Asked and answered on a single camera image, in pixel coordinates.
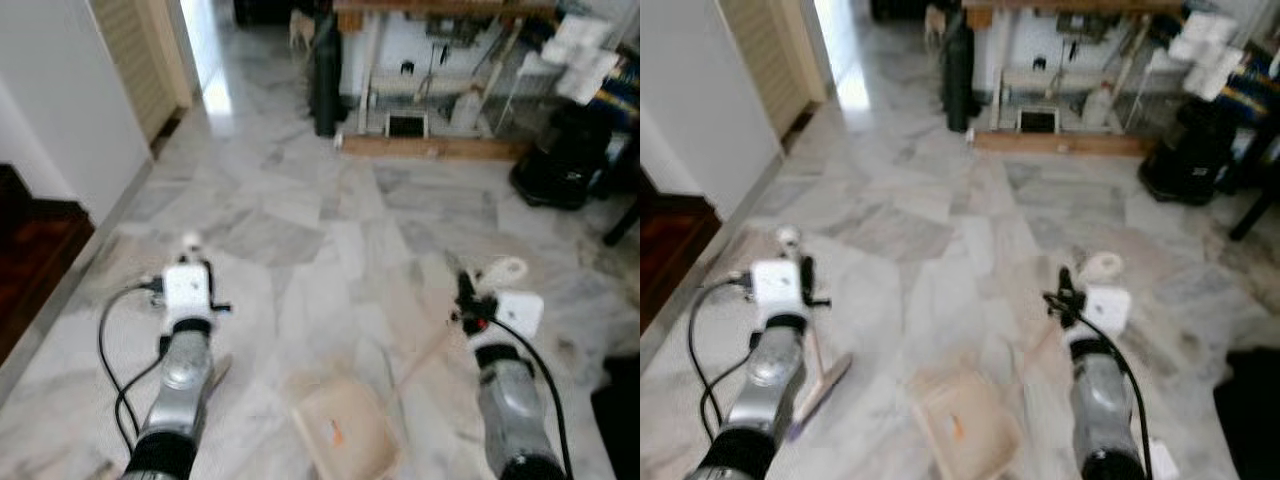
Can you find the beige broom with dark bristles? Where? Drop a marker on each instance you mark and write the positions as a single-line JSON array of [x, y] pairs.
[[825, 395], [220, 375]]

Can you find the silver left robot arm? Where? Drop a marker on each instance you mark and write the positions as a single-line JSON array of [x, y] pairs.
[[768, 378], [180, 378]]

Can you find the dark wooden stairs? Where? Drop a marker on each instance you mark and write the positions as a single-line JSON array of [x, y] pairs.
[[35, 270], [675, 250]]

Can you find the long wooden plank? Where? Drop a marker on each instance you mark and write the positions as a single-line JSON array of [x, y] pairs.
[[1060, 143], [430, 147]]

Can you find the black table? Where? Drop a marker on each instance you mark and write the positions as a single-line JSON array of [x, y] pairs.
[[1258, 200], [622, 222]]

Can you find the large black bag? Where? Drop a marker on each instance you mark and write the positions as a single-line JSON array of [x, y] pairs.
[[618, 420], [1250, 420]]

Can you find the white plastic jug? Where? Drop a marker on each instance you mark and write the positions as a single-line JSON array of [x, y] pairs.
[[1100, 106], [465, 110]]

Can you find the beige louvered door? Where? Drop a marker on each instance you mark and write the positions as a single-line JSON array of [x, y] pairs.
[[775, 55], [140, 60]]

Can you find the tall black cylinder bag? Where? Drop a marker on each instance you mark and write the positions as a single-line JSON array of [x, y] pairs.
[[327, 80], [960, 75]]

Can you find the white hanging cloth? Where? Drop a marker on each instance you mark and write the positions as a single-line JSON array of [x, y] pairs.
[[1210, 55], [580, 60]]

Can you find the small beige dog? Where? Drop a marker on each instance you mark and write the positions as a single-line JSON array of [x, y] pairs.
[[300, 28], [935, 24]]

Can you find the wooden table top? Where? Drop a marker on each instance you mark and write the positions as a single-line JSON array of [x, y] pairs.
[[450, 8], [1075, 6]]

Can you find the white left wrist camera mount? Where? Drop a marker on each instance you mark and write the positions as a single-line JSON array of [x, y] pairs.
[[775, 286], [187, 290]]

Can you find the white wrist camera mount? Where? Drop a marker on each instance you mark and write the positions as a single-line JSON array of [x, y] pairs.
[[775, 286], [520, 315], [187, 290], [1108, 310]]

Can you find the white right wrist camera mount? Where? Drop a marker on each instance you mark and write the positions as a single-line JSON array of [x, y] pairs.
[[1108, 310], [520, 315]]

